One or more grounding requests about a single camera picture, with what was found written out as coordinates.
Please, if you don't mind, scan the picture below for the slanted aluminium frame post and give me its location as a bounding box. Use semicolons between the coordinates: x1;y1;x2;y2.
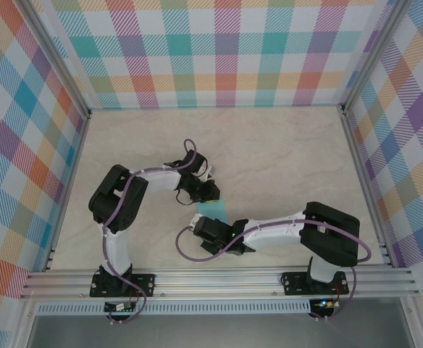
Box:
340;0;407;114
22;0;92;119

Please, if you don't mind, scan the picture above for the small black circuit board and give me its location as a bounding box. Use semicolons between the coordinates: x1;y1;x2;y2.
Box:
104;301;137;313

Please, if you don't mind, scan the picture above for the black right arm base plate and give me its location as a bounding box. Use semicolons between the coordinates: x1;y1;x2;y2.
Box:
282;270;349;297

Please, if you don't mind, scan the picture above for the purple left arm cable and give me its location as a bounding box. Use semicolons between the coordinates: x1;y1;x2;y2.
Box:
101;138;200;325

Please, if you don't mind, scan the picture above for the teal cloth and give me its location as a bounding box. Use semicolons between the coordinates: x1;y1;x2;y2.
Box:
196;200;229;224

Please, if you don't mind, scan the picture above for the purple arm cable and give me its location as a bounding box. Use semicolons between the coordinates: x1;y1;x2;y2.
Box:
175;217;372;322
101;138;200;325

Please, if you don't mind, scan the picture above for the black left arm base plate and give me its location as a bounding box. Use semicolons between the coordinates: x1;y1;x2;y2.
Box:
90;273;156;299

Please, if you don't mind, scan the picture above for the slotted grey cable tray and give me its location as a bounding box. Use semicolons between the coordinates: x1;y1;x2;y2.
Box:
36;299;312;315

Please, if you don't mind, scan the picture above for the thin black left gripper wire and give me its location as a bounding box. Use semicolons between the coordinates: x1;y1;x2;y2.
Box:
175;187;195;207

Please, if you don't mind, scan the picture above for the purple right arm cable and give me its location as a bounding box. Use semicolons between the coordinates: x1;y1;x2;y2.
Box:
175;217;372;322

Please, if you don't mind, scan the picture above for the wide aluminium mounting rail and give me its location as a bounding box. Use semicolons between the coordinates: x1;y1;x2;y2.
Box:
18;267;421;300

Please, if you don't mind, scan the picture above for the aluminium table side rail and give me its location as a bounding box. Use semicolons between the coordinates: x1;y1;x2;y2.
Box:
43;110;92;273
340;104;394;269

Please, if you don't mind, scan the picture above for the small circuit board green light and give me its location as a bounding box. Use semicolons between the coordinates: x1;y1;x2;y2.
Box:
314;299;343;310

